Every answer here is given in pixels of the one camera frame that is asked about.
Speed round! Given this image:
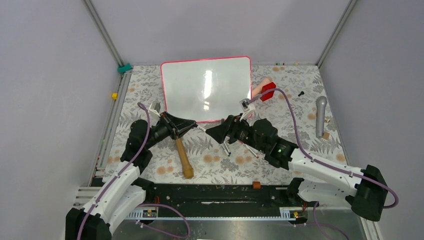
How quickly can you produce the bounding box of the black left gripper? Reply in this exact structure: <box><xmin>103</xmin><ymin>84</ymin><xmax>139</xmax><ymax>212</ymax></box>
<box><xmin>144</xmin><ymin>111</ymin><xmax>197</xmax><ymax>149</ymax></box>

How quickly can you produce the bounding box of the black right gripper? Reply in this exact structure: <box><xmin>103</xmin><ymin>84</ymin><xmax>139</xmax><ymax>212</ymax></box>
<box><xmin>206</xmin><ymin>113</ymin><xmax>268</xmax><ymax>153</ymax></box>

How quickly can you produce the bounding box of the pink framed whiteboard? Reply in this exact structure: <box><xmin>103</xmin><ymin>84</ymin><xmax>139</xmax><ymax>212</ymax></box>
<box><xmin>160</xmin><ymin>56</ymin><xmax>252</xmax><ymax>123</ymax></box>

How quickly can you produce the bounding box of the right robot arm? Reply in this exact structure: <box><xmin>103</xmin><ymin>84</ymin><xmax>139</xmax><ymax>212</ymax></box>
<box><xmin>205</xmin><ymin>115</ymin><xmax>388</xmax><ymax>222</ymax></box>

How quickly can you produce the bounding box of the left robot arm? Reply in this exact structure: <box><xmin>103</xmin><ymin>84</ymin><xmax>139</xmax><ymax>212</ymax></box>
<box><xmin>64</xmin><ymin>112</ymin><xmax>197</xmax><ymax>240</ymax></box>

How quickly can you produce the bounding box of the green whiteboard marker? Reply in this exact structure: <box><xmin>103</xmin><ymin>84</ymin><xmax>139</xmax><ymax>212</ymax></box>
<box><xmin>221</xmin><ymin>142</ymin><xmax>231</xmax><ymax>157</ymax></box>

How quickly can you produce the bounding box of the red whiteboard marker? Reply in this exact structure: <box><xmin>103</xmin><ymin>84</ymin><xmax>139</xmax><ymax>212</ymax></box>
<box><xmin>241</xmin><ymin>142</ymin><xmax>259</xmax><ymax>159</ymax></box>

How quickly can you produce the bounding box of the gold toy microphone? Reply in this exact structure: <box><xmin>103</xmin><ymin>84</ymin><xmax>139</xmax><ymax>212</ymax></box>
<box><xmin>175</xmin><ymin>138</ymin><xmax>194</xmax><ymax>179</ymax></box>

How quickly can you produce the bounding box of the small brown cube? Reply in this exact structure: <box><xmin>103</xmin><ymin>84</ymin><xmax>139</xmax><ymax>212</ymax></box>
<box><xmin>252</xmin><ymin>181</ymin><xmax>261</xmax><ymax>189</ymax></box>

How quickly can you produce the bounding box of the large red block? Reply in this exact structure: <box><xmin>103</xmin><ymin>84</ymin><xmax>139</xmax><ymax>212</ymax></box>
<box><xmin>259</xmin><ymin>82</ymin><xmax>276</xmax><ymax>102</ymax></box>

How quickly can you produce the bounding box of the small yellow cube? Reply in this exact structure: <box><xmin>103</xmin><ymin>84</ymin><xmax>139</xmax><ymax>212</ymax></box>
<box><xmin>111</xmin><ymin>92</ymin><xmax>118</xmax><ymax>100</ymax></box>

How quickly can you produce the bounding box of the teal clamp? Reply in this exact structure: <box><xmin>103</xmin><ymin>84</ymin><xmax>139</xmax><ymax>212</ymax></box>
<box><xmin>117</xmin><ymin>63</ymin><xmax>133</xmax><ymax>74</ymax></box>

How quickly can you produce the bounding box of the floral patterned table mat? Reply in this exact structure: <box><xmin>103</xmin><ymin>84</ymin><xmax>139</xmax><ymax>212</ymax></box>
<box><xmin>101</xmin><ymin>65</ymin><xmax>347</xmax><ymax>185</ymax></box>

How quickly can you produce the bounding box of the silver toy microphone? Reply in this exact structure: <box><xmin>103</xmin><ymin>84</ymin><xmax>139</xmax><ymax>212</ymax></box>
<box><xmin>315</xmin><ymin>96</ymin><xmax>328</xmax><ymax>139</ymax></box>

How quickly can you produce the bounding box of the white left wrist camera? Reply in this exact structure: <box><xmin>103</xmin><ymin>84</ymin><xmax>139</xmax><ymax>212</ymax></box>
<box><xmin>148</xmin><ymin>101</ymin><xmax>161</xmax><ymax>116</ymax></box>

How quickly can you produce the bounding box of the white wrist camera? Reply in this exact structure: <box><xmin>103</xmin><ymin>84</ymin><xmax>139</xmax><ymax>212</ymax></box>
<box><xmin>148</xmin><ymin>101</ymin><xmax>161</xmax><ymax>116</ymax></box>
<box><xmin>239</xmin><ymin>98</ymin><xmax>256</xmax><ymax>120</ymax></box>

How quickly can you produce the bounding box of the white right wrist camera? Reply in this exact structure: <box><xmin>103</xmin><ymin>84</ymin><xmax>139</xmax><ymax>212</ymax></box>
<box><xmin>239</xmin><ymin>98</ymin><xmax>256</xmax><ymax>120</ymax></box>

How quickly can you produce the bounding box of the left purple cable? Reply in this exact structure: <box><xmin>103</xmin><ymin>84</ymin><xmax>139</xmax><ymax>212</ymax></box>
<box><xmin>76</xmin><ymin>101</ymin><xmax>192</xmax><ymax>240</ymax></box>

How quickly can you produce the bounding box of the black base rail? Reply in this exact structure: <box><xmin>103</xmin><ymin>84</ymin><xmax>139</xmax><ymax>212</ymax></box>
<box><xmin>128</xmin><ymin>178</ymin><xmax>318</xmax><ymax>220</ymax></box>

